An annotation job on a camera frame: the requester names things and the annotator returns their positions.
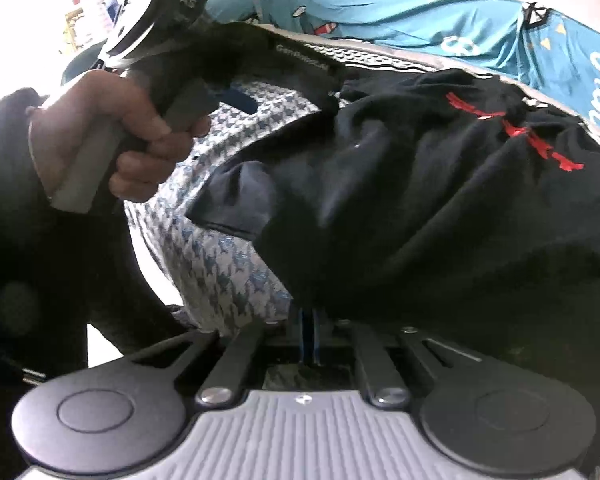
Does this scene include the person left hand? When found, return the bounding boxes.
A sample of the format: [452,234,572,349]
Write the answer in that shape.
[28,70,211,214]

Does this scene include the blue cartoon print bedsheet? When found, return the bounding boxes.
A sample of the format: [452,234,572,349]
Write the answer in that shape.
[206,0,600,128]

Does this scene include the black t-shirt white stripes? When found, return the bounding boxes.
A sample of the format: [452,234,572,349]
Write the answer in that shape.
[187,70,600,386]

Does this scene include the houndstooth blue white blanket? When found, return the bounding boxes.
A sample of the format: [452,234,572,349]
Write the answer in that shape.
[126,40,600,332]

